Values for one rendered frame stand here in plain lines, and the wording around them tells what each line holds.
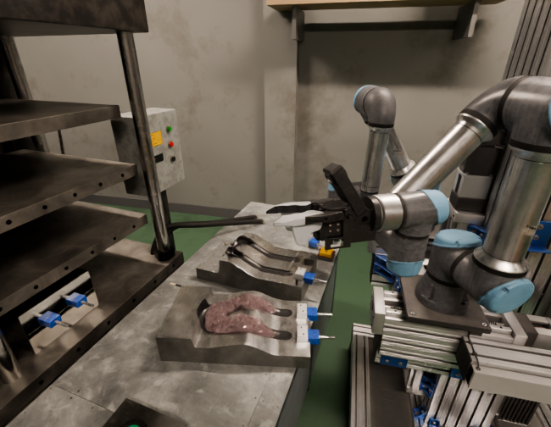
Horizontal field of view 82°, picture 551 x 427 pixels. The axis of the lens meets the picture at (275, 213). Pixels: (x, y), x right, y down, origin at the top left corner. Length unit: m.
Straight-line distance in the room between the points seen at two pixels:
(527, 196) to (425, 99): 2.47
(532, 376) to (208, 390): 0.91
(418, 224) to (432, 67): 2.62
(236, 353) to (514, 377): 0.79
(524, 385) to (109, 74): 4.00
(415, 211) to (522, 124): 0.28
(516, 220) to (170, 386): 1.04
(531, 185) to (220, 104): 2.99
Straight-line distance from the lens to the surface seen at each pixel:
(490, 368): 1.14
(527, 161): 0.83
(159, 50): 3.72
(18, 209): 1.28
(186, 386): 1.16
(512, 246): 0.89
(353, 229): 0.64
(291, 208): 0.63
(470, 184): 1.22
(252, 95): 3.34
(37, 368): 1.42
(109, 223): 1.63
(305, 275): 1.35
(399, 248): 0.73
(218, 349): 1.13
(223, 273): 1.44
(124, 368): 1.26
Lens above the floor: 1.72
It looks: 26 degrees down
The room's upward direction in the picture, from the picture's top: straight up
